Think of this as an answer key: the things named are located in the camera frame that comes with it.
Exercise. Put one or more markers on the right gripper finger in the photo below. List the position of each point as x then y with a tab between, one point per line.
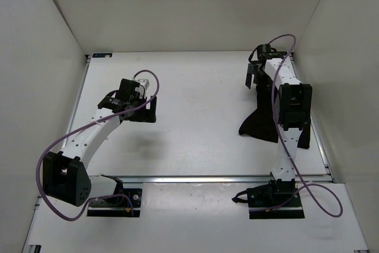
256	74
248	80

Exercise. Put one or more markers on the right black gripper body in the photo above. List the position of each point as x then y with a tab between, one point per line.
263	78

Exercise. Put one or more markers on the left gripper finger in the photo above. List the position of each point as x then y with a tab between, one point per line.
142	116
152	103

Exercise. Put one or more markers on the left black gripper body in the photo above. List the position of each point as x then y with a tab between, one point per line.
138	101

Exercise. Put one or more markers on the black skirt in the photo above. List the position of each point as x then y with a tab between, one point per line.
292	107

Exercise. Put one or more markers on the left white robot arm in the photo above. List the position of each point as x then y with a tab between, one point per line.
64	173

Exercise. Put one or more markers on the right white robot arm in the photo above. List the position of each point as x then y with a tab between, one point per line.
280	72

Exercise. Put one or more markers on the blue label left corner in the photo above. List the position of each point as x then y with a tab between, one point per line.
102	55

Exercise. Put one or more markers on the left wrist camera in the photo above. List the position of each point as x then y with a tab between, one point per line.
143	84

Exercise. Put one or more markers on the aluminium rail front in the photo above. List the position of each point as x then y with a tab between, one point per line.
196	179

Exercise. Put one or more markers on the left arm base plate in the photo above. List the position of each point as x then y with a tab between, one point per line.
118	206

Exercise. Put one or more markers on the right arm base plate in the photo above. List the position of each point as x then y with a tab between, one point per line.
275	200

